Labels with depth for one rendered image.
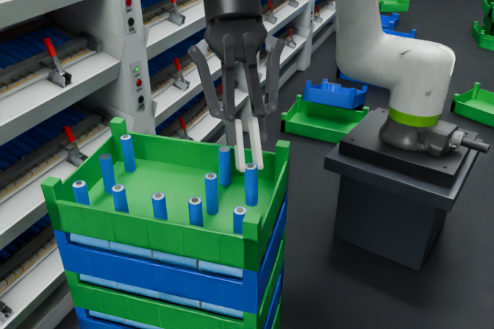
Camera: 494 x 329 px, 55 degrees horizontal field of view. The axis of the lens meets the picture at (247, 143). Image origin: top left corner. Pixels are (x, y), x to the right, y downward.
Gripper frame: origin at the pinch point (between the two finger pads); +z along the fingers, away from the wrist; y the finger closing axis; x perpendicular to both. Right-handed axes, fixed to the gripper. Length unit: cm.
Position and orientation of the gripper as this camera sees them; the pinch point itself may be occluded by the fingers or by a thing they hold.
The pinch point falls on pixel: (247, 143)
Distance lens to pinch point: 64.3
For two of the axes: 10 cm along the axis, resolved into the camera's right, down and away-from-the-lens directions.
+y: 9.7, -1.3, 2.1
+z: 1.0, 9.9, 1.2
